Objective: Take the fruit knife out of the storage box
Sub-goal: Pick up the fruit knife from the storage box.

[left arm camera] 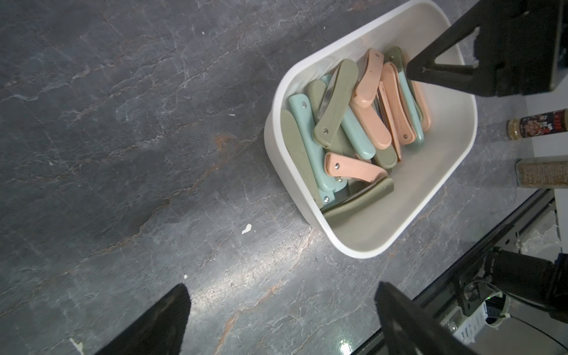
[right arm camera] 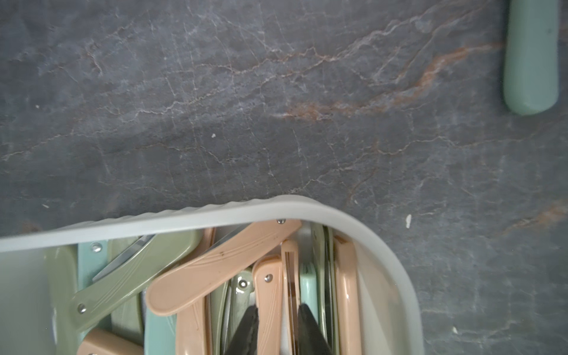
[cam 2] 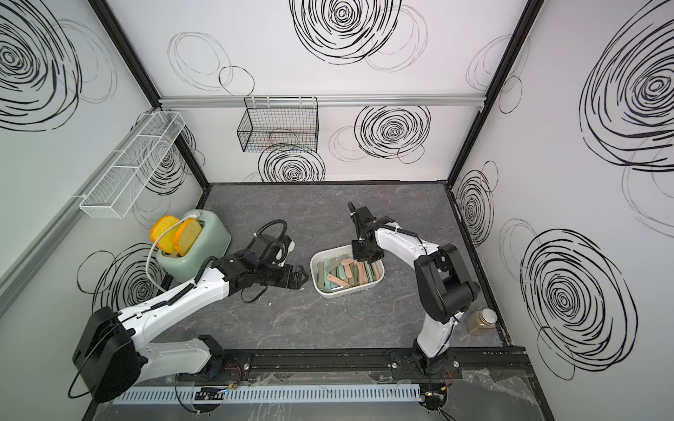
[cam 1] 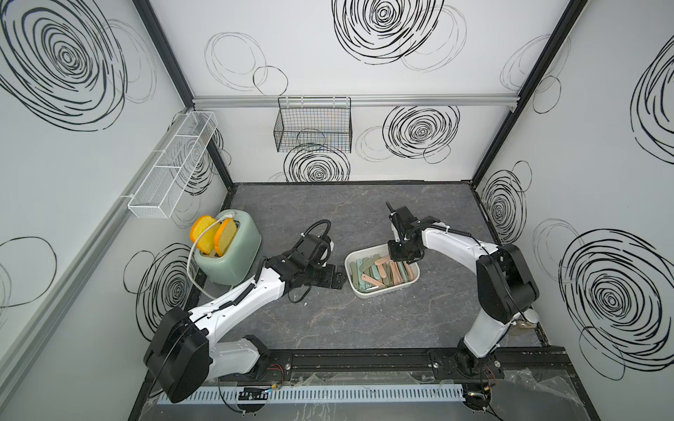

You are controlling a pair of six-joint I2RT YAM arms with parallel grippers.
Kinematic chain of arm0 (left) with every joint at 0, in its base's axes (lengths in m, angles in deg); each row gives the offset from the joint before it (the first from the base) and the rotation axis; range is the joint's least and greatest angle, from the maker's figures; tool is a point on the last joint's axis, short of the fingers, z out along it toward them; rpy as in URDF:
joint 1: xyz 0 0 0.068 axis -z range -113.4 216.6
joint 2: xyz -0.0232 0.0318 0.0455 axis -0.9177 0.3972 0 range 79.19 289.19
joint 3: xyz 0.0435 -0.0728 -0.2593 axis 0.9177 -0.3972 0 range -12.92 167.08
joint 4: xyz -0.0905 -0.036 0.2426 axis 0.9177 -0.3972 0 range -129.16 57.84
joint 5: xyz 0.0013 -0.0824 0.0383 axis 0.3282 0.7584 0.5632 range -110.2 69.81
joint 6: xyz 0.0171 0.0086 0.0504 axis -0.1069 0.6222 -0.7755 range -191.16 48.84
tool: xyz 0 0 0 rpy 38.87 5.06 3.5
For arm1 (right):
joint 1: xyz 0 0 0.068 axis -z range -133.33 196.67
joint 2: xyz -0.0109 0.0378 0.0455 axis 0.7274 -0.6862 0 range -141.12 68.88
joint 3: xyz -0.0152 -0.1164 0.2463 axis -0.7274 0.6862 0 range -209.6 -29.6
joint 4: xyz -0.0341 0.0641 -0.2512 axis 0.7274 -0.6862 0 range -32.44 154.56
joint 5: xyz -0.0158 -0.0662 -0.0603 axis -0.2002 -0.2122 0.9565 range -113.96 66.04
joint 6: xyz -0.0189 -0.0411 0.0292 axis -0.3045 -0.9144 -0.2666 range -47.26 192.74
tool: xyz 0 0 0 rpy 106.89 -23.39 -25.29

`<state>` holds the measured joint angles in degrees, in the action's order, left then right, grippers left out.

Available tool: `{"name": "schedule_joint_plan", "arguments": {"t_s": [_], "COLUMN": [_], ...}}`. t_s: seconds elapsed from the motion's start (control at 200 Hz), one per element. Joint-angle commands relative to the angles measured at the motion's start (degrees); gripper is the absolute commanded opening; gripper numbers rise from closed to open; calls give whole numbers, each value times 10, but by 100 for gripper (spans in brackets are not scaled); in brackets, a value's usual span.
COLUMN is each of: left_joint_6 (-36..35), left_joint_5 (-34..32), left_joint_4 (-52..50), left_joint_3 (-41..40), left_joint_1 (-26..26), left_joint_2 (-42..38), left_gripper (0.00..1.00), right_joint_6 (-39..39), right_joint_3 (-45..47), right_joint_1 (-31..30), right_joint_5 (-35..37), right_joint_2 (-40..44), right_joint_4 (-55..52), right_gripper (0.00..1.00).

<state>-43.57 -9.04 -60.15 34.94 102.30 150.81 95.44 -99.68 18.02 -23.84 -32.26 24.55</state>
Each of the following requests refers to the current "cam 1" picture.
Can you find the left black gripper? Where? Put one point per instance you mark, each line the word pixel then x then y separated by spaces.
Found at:
pixel 329 281

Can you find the white wire shelf basket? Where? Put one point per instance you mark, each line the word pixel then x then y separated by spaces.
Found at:
pixel 162 188

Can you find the orange toast slice left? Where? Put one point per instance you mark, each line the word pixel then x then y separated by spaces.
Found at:
pixel 203 232

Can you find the orange toast slice right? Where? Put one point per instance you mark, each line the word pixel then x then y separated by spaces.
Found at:
pixel 224 236

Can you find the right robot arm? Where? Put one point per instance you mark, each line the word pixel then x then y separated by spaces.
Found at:
pixel 506 289

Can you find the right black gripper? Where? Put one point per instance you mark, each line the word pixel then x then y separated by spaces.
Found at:
pixel 394 256

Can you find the black wire basket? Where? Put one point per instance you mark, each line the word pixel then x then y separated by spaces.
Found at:
pixel 320 120

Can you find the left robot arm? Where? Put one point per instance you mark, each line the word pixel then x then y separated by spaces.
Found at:
pixel 187 348

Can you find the grey slotted cable duct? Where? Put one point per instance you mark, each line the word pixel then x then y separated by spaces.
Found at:
pixel 387 393

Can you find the aluminium wall rail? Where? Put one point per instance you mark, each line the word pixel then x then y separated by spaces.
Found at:
pixel 370 100
pixel 29 344

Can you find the green toaster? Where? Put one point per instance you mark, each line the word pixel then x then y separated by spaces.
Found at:
pixel 232 268

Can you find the glass spice jar silver cap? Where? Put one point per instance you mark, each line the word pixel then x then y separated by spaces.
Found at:
pixel 523 323

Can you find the aluminium wall rail left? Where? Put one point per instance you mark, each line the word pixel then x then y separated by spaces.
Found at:
pixel 29 344

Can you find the aluminium wall rail back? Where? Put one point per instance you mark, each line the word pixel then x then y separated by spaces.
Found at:
pixel 370 100

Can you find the orange toast slice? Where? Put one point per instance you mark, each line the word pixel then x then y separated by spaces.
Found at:
pixel 224 236
pixel 203 232

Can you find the pink folding fruit knife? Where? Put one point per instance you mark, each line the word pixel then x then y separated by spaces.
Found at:
pixel 383 260

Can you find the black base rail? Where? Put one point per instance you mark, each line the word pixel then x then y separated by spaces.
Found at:
pixel 441 363

